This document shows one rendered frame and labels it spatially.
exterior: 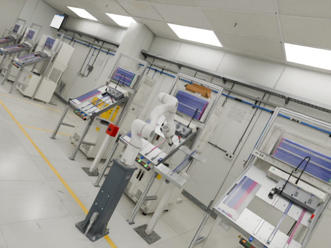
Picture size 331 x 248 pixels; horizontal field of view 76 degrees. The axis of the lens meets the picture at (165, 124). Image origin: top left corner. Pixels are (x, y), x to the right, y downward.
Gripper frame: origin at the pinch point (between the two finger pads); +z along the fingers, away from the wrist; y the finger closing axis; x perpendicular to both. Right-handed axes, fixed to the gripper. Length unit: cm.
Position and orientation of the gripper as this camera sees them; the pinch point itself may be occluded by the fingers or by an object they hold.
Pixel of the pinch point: (170, 144)
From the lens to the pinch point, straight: 261.2
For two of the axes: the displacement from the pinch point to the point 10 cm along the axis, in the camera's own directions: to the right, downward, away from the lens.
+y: -7.1, -4.0, 5.8
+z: 2.0, 6.8, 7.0
